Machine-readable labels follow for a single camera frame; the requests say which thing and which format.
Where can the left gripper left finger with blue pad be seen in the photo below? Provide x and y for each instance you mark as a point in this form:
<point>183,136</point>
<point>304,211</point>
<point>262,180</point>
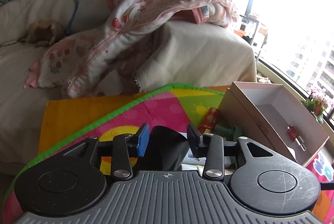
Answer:
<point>128,146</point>

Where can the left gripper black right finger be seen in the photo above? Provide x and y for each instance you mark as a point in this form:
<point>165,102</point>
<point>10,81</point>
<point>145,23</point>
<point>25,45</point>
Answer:
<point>211,147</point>

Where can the brown toy figure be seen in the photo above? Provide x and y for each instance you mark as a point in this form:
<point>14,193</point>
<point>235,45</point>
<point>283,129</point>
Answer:
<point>44,33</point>

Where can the green plastic toy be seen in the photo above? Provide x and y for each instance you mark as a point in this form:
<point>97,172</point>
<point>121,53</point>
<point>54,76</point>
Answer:
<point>231,134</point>

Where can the pink cardboard box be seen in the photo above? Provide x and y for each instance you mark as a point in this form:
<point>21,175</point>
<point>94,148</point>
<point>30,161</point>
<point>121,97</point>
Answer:
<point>264,111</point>

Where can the pink floral baby blanket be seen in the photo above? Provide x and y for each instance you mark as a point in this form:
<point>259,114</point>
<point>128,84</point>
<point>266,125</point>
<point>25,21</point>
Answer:
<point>77,62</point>

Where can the beige covered sofa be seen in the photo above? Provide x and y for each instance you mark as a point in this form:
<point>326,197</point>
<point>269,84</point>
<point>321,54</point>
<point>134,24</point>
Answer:
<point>180,51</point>

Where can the pink flower pot plant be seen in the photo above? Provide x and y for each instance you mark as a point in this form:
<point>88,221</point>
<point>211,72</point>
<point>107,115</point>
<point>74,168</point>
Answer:
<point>318,102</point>

